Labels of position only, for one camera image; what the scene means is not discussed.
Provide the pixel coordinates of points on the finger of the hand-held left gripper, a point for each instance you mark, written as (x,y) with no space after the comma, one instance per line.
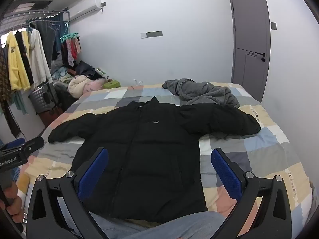
(31,145)

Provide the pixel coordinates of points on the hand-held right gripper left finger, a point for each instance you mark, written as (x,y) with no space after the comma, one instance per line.
(93,170)

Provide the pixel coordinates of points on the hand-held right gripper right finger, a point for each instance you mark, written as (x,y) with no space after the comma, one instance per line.
(225,173)

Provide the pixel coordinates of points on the black puffer jacket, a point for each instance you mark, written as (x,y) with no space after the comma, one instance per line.
(139,154)

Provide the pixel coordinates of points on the small hanging clothes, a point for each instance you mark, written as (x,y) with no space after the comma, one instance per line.
(71,51)

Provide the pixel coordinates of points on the metal clothes rack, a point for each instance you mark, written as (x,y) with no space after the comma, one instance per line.
(30,15)

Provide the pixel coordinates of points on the person's left hand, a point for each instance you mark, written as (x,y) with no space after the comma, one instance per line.
(15,204)

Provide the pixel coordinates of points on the dark red suitcase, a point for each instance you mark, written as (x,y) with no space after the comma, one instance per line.
(51,117)

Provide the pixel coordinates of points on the teal hanging garment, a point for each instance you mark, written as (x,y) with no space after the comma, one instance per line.
(20,102)

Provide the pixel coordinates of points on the checkered bed blanket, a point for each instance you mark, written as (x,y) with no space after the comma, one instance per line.
(269,154)

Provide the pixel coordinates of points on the grey suitcase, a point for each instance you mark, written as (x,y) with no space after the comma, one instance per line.
(42,97)

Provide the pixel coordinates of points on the brown patterned hanging garment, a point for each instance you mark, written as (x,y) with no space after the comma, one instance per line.
(5,84)

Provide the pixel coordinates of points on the cream plush garment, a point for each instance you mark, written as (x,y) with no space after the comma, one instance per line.
(77,86)

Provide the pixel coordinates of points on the yellow fleece robe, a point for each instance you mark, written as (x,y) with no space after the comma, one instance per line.
(16,64)

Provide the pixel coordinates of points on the grey fleece robe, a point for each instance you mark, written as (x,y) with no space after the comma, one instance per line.
(201,93)

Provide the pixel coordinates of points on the person's jeans leg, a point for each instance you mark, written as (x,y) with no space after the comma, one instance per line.
(159,225)

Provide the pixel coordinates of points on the pink plush garment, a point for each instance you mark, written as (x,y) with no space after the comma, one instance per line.
(96,84)

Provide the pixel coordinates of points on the black hanging garment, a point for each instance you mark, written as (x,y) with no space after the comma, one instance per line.
(25,59)

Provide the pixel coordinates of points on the white hoodie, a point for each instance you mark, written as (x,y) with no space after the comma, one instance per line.
(38,59)

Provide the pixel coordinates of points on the dark grey hanging garment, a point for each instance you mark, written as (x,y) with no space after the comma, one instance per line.
(47,39)

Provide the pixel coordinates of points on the green clip hanger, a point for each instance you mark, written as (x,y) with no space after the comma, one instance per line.
(69,36)

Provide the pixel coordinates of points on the grey door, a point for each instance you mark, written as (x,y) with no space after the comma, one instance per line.
(251,29)

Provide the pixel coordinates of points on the white air conditioner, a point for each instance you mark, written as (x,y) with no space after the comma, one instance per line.
(84,8)

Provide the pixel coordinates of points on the grey wall panel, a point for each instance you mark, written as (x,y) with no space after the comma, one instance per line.
(153,34)

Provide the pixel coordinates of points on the dark wall switch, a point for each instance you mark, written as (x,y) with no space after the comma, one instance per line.
(273,26)

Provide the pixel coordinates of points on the small grey wall device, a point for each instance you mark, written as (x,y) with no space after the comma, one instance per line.
(103,5)

